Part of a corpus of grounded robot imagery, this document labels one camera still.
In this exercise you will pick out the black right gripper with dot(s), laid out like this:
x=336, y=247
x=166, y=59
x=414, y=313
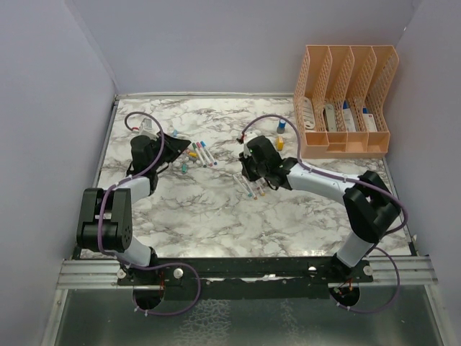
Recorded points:
x=245, y=162

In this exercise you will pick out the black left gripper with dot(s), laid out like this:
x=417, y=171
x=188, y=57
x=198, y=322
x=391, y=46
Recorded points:
x=176, y=146

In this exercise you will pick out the peach capped marker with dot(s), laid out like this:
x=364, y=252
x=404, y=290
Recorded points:
x=259, y=187

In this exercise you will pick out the teal capped marker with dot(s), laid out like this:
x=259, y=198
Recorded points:
x=240, y=184

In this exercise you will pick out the blue capped marker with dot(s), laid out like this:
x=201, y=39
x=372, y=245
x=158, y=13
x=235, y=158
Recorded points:
x=211, y=157

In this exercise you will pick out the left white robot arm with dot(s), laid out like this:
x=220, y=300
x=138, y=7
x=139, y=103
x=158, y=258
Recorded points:
x=106, y=216

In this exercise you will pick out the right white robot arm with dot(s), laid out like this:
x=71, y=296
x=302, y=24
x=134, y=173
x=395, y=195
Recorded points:
x=370, y=207

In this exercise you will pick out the yellow self-inking stamp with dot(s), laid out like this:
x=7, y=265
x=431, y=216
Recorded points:
x=280, y=143

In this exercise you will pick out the white printed card package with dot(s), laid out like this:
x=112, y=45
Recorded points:
x=308, y=114

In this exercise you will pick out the white blue box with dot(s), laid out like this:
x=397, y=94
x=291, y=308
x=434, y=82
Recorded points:
x=348, y=118

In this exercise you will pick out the peach plastic desk organizer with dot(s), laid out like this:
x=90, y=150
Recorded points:
x=339, y=99

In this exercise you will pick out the white red box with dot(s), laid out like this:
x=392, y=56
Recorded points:
x=369, y=120

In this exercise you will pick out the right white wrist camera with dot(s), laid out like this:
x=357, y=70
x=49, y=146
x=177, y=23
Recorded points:
x=246, y=150

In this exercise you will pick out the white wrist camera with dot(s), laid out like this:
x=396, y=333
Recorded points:
x=146, y=127
x=246, y=150

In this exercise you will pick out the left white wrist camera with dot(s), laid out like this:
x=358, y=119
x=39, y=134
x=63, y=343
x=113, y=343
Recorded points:
x=146, y=127

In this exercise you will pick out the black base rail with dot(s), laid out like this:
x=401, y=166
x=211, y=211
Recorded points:
x=244, y=278

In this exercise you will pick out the aluminium frame rail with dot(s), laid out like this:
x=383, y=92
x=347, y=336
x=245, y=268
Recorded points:
x=103, y=274

